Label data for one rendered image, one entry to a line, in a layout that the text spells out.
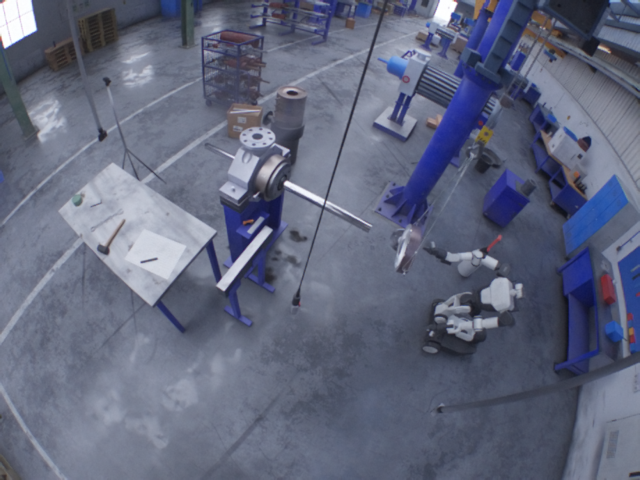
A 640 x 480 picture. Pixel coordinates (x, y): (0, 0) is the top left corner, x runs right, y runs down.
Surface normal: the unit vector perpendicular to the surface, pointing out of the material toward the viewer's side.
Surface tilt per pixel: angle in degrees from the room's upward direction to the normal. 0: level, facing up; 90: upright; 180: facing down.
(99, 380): 0
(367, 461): 0
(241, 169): 45
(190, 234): 0
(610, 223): 90
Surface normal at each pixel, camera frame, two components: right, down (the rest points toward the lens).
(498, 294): -0.78, -0.35
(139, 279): 0.18, -0.55
